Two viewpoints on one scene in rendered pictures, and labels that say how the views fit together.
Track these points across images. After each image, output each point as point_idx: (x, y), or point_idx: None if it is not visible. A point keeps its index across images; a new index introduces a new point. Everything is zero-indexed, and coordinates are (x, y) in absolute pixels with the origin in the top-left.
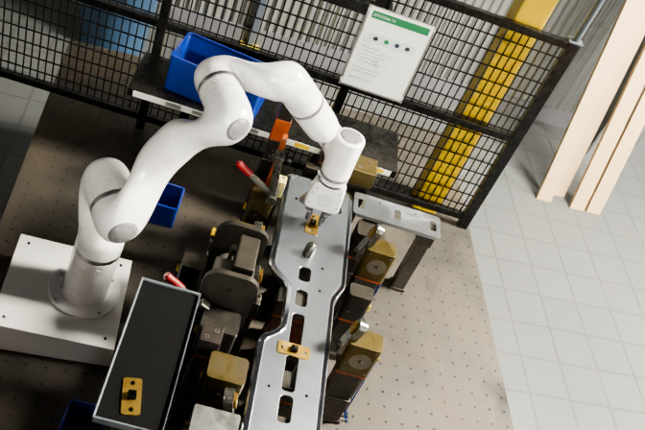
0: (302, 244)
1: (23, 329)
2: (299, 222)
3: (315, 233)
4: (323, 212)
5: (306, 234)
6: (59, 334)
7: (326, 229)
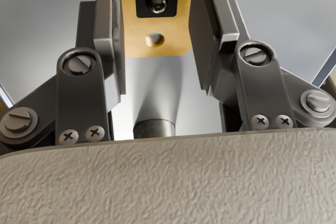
0: (126, 107)
1: None
2: (68, 1)
3: (178, 51)
4: (222, 86)
5: (132, 64)
6: None
7: None
